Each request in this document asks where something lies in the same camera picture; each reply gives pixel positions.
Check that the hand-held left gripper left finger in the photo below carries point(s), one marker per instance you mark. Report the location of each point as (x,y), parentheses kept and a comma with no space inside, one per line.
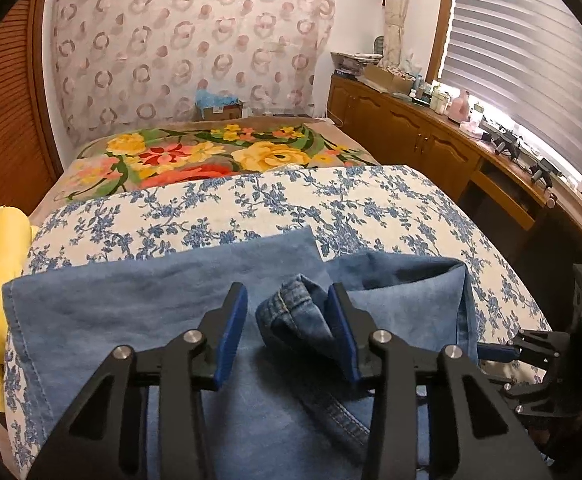
(231,330)

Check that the blue floral white quilt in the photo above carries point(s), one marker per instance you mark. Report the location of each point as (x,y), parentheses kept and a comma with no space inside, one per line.
(346,200)

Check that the light blue plastic bag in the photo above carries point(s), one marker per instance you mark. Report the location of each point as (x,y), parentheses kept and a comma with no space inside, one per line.
(216,96)

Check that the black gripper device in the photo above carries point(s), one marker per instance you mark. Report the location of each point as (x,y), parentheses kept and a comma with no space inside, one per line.
(505,141)
(545,172)

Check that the blue denim pants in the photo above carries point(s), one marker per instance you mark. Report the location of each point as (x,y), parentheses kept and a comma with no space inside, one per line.
(121,300)

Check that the pink tissue pack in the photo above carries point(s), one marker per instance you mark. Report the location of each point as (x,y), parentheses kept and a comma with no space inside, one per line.
(473,127)

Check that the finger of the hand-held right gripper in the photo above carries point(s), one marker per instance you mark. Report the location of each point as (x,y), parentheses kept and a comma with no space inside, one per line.
(536,400)
(496,352)

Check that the pink bottle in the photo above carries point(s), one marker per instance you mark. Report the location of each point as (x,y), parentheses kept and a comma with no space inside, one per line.
(462,107)

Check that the colourful flower print blanket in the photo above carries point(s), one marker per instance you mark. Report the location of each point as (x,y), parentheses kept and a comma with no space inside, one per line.
(196,155)

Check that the small cardboard box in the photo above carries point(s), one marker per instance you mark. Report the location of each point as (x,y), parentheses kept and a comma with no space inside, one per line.
(221,113)

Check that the beige drape curtain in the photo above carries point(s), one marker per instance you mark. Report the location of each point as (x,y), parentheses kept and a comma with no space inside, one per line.
(396,10)

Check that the circle patterned sheer curtain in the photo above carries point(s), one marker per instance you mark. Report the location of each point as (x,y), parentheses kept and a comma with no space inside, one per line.
(171,35)

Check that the open cardboard box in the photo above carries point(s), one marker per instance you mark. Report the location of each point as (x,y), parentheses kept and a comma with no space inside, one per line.
(381,77)

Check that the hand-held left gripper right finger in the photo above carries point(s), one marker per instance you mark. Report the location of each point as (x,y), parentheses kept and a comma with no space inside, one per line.
(343,335)

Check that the striped window blind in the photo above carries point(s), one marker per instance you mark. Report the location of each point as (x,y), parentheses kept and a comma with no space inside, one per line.
(521,35)

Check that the printed flat box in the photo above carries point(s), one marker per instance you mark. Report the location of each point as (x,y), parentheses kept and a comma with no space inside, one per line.
(353,62)

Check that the wooden slatted wardrobe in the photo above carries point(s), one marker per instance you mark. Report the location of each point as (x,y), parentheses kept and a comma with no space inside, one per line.
(11,110)

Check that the white bottle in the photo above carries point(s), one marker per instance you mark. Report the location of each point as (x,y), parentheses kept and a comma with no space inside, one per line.
(438,100)

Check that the wooden sideboard cabinet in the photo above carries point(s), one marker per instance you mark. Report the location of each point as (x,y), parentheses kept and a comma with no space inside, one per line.
(411,130)

